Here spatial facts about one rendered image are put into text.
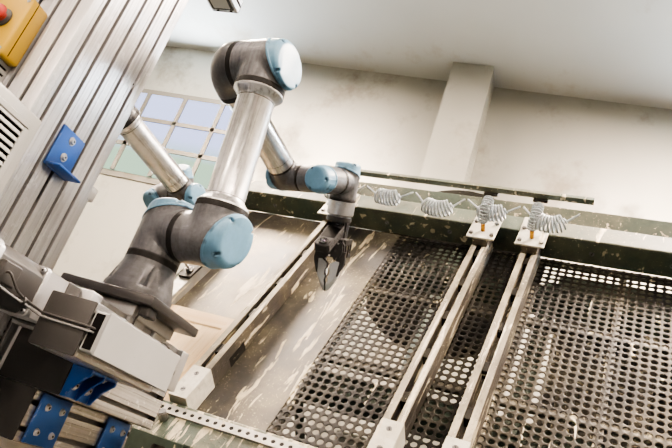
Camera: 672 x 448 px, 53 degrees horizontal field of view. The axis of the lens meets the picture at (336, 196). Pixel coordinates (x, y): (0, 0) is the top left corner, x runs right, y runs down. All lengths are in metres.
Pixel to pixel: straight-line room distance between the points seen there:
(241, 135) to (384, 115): 3.84
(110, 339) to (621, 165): 4.25
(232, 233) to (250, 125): 0.24
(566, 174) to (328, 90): 1.95
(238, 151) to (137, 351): 0.48
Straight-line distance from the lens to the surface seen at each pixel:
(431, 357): 2.01
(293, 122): 5.41
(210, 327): 2.32
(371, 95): 5.40
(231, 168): 1.45
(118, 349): 1.17
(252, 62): 1.54
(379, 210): 2.68
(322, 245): 1.81
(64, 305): 1.18
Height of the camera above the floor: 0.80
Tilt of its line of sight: 23 degrees up
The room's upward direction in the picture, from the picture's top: 19 degrees clockwise
